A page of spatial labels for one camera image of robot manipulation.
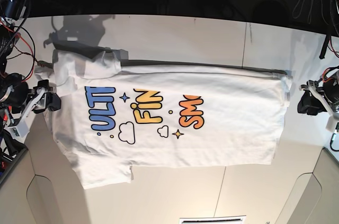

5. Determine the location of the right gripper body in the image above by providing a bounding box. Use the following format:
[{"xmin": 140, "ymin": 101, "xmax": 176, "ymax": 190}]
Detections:
[{"xmin": 10, "ymin": 80, "xmax": 57, "ymax": 124}]

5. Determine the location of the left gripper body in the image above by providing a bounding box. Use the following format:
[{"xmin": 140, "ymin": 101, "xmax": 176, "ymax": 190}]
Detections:
[{"xmin": 299, "ymin": 79, "xmax": 338, "ymax": 119}]

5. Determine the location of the white printed t-shirt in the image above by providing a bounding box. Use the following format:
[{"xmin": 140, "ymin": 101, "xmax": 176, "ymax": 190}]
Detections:
[{"xmin": 35, "ymin": 51, "xmax": 291, "ymax": 189}]

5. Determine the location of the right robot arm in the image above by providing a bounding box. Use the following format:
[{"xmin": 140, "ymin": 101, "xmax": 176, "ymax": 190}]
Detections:
[{"xmin": 1, "ymin": 0, "xmax": 61, "ymax": 130}]

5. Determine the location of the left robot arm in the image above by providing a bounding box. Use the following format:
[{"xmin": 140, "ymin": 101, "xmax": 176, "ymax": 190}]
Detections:
[{"xmin": 297, "ymin": 0, "xmax": 338, "ymax": 124}]

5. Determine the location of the white vent grille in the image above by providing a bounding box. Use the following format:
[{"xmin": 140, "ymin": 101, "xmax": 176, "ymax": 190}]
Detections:
[{"xmin": 179, "ymin": 216, "xmax": 246, "ymax": 224}]

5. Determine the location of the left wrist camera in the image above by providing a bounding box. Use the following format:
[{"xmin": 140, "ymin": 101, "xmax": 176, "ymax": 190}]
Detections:
[{"xmin": 326, "ymin": 117, "xmax": 338, "ymax": 133}]

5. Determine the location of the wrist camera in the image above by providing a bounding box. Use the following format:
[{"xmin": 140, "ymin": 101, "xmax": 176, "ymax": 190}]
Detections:
[
  {"xmin": 7, "ymin": 121, "xmax": 30, "ymax": 143},
  {"xmin": 326, "ymin": 117, "xmax": 338, "ymax": 133}
]

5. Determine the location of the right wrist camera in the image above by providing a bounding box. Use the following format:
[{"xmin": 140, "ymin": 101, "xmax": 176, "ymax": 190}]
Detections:
[{"xmin": 7, "ymin": 121, "xmax": 30, "ymax": 143}]

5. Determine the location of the right braided black cable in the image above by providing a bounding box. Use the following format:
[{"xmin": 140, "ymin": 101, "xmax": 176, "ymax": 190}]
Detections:
[{"xmin": 329, "ymin": 132, "xmax": 339, "ymax": 152}]

